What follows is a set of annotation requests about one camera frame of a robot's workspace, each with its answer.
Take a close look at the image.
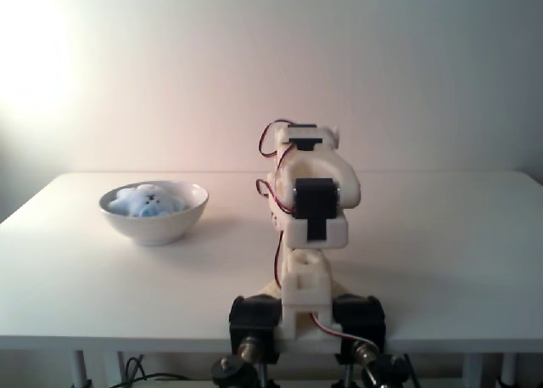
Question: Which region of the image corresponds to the skyblue plush doll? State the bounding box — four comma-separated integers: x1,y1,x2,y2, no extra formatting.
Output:
105,183,188,218

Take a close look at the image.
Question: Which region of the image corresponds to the white ceramic bowl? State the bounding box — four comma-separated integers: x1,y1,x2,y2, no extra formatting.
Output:
99,180,210,247

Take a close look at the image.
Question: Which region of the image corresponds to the black table clamp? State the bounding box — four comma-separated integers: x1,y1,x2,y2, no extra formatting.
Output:
210,294,283,388
333,293,421,388

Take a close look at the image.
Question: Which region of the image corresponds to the white table leg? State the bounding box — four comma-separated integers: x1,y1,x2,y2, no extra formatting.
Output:
70,350,89,388
462,353,483,388
500,353,523,388
104,351,124,388

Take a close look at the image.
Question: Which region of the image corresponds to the white red base cable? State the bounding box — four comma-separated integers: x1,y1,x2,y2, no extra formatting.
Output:
309,312,378,347

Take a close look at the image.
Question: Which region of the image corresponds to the black cable under table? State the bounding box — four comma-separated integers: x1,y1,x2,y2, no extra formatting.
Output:
120,356,192,385

